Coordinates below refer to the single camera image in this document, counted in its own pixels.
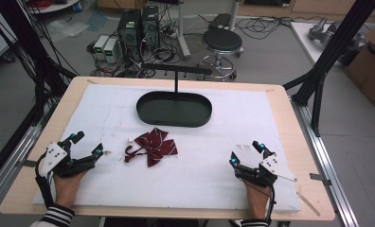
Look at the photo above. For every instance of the brown cardboard box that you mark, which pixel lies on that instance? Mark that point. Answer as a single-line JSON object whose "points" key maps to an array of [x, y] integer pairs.
{"points": [[370, 69]]}

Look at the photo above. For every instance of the dark red striped bow tie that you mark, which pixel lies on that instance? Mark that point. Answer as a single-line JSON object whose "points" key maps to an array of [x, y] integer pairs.
{"points": [[155, 146]]}

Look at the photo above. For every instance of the white power supply unit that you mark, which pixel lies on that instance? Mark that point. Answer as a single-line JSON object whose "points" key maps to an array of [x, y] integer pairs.
{"points": [[111, 50], [100, 46]]}

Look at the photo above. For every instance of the white desk leg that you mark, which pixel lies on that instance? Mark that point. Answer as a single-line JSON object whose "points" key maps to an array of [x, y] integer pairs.
{"points": [[183, 34]]}

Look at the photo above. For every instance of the black stand with oval tray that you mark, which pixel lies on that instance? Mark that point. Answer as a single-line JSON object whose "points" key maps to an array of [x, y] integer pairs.
{"points": [[173, 110]]}

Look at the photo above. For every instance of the black metal frame post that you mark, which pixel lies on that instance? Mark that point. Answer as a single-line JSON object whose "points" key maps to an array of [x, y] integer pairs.
{"points": [[330, 53]]}

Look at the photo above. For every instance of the person's left hand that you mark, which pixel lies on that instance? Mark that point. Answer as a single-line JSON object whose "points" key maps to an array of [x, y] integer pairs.
{"points": [[65, 189]]}

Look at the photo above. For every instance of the black round stool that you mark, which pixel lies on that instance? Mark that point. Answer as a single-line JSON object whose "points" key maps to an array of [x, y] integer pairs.
{"points": [[222, 41]]}

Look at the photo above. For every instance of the small white scrap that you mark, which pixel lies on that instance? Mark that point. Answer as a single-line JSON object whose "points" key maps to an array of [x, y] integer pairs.
{"points": [[130, 139]]}

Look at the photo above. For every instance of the thin wooden stick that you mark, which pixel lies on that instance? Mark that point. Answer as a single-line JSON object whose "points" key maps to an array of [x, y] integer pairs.
{"points": [[308, 203]]}

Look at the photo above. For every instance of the black flat case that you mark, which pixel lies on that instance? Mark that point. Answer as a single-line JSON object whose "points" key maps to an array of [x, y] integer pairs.
{"points": [[220, 21]]}

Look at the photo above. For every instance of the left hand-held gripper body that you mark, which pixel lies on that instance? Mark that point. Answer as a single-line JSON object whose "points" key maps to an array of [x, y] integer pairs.
{"points": [[60, 165]]}

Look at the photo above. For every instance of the white foam mat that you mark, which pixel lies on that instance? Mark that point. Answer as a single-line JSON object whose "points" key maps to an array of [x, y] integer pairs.
{"points": [[195, 176]]}

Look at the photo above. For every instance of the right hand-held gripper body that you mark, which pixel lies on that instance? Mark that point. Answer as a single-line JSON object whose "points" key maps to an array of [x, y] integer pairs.
{"points": [[264, 173]]}

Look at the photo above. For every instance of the person's right hand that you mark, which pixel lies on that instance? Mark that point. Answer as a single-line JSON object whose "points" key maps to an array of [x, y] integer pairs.
{"points": [[257, 201]]}

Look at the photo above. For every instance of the black computer tower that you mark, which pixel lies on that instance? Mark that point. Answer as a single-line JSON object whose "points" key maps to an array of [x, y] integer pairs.
{"points": [[129, 34], [150, 28]]}

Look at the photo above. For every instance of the aluminium rail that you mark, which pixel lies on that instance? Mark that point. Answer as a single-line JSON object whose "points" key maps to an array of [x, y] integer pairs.
{"points": [[327, 170], [12, 157]]}

